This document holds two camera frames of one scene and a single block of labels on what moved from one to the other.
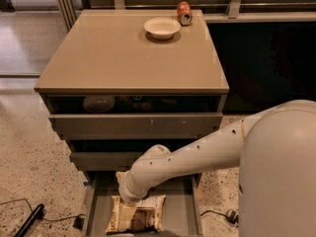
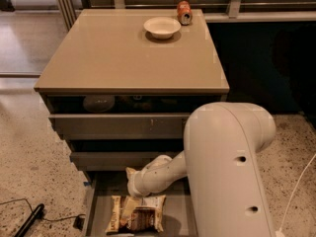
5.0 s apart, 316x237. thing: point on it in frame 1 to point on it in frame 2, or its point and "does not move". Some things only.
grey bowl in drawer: (99, 104) does not move
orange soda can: (185, 13) does not move
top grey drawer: (136, 125) does not move
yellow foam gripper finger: (120, 176) to (130, 204)
